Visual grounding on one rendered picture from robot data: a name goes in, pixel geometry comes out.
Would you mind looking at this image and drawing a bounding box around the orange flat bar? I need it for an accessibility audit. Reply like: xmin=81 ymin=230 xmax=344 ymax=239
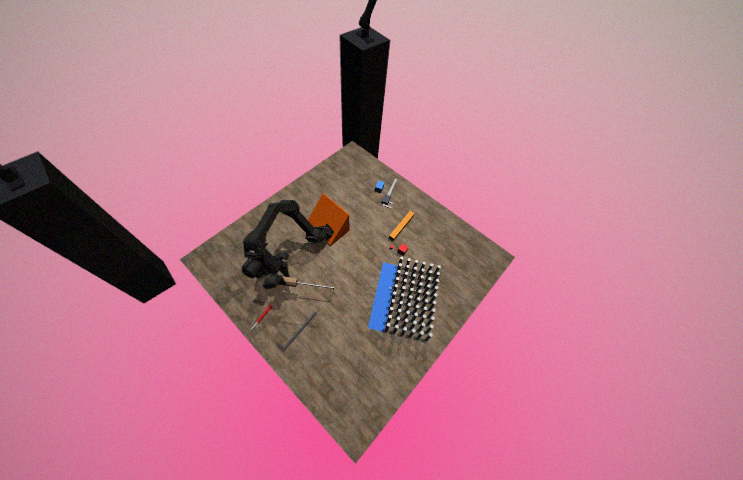
xmin=389 ymin=211 xmax=415 ymax=241

